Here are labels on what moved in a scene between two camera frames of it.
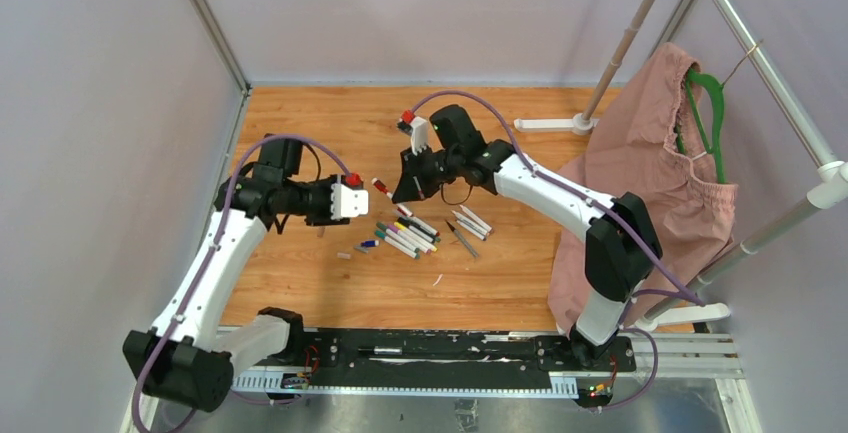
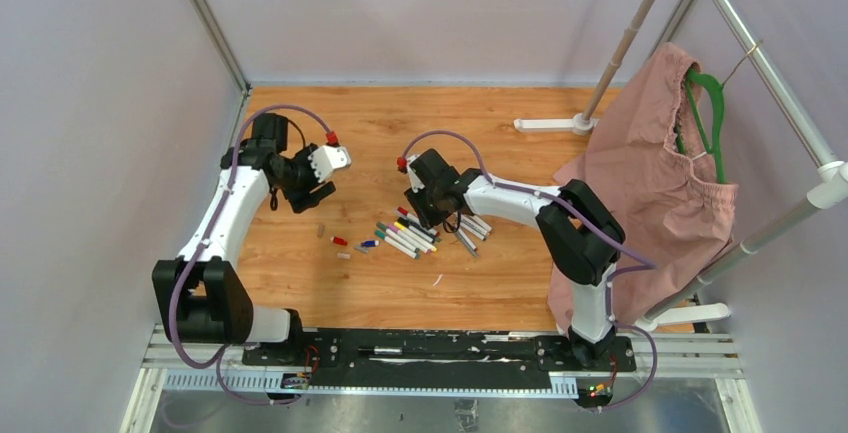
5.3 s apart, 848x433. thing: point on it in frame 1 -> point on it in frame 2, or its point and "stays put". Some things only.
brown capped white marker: (477, 219) stays put
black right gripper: (413, 185) -> (427, 219)
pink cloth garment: (633, 149) stays put
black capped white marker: (415, 228) stays put
